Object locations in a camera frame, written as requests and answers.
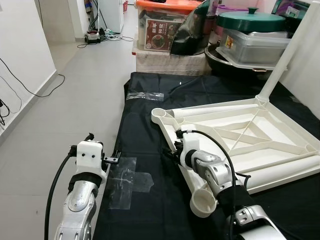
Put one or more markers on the clear plastic storage container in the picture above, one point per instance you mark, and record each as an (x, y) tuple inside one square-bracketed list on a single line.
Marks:
[(255, 47)]

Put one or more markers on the black tablecloth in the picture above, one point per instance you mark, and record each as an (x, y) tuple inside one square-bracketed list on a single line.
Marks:
[(145, 135)]

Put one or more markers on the black round wok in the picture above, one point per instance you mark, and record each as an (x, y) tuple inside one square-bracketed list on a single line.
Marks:
[(220, 62)]

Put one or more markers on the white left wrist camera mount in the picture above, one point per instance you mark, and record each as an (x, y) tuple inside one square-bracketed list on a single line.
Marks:
[(89, 157)]

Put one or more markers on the clear tape cross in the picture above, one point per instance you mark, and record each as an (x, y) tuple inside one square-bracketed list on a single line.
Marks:
[(127, 180)]

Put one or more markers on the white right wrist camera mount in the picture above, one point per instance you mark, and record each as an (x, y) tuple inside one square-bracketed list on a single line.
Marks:
[(191, 142)]

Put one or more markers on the white refrigerator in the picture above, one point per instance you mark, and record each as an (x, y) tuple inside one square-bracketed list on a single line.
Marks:
[(112, 15)]

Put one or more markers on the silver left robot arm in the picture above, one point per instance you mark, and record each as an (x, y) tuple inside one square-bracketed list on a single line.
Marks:
[(80, 205)]

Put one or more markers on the black glossy bag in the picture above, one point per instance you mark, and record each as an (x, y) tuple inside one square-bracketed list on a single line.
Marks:
[(192, 37)]

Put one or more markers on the red printed carton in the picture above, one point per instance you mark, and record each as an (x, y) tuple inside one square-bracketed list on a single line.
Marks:
[(162, 35)]

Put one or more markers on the white plastic table top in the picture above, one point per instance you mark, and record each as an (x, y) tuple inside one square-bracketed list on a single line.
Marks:
[(285, 132)]

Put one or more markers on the beige cloth covered stand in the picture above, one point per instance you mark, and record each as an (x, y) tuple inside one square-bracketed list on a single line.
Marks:
[(170, 64)]

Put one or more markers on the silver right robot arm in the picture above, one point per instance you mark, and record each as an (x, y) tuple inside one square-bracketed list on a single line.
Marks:
[(212, 167)]

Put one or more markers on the dark green pot lid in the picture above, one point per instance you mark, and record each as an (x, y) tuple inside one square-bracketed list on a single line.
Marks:
[(250, 21)]

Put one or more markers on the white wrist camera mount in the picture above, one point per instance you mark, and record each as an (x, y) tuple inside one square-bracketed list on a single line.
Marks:
[(191, 142), (89, 157)]

